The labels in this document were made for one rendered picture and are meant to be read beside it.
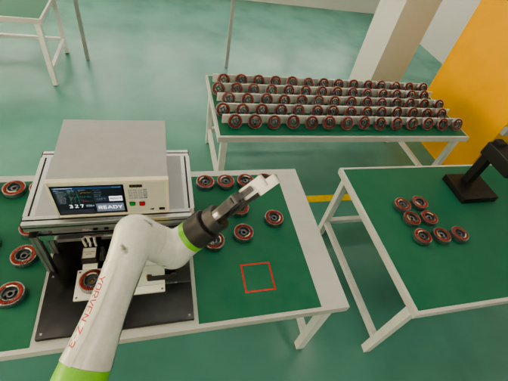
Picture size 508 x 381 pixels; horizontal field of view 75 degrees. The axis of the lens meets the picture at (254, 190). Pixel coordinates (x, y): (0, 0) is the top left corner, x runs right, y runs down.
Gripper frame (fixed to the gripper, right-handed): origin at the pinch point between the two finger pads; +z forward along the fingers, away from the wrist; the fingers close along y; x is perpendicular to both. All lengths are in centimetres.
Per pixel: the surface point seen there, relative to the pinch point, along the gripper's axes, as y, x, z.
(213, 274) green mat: 69, 15, -67
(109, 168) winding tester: 26, -44, -56
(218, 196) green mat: 106, -22, -56
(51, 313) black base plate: 24, -11, -117
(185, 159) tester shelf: 70, -42, -46
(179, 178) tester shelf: 60, -33, -50
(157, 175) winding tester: 32, -31, -43
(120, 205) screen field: 31, -31, -65
